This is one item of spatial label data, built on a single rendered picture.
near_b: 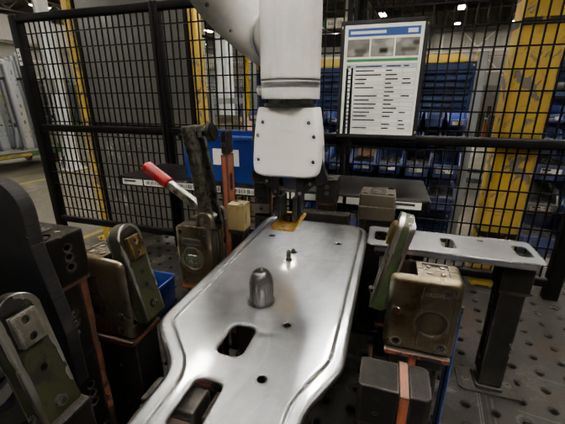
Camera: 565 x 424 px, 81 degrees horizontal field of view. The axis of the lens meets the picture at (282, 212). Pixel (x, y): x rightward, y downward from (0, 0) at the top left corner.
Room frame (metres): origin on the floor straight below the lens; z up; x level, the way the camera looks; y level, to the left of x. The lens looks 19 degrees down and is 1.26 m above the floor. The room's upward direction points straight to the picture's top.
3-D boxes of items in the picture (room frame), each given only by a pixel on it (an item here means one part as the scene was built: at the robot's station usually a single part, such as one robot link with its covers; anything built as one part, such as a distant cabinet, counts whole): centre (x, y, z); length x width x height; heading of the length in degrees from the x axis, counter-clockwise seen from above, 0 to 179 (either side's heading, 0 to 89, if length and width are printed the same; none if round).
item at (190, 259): (0.55, 0.15, 0.88); 0.07 x 0.06 x 0.35; 72
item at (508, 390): (0.53, -0.42, 0.84); 0.11 x 0.06 x 0.29; 72
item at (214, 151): (1.00, 0.13, 1.10); 0.30 x 0.17 x 0.13; 66
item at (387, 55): (1.00, -0.27, 1.30); 0.23 x 0.02 x 0.31; 72
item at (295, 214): (0.49, -0.03, 1.11); 0.03 x 0.03 x 0.07; 72
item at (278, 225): (0.50, -0.01, 1.07); 0.08 x 0.04 x 0.01; 162
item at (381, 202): (0.72, -0.22, 0.88); 0.08 x 0.08 x 0.36; 72
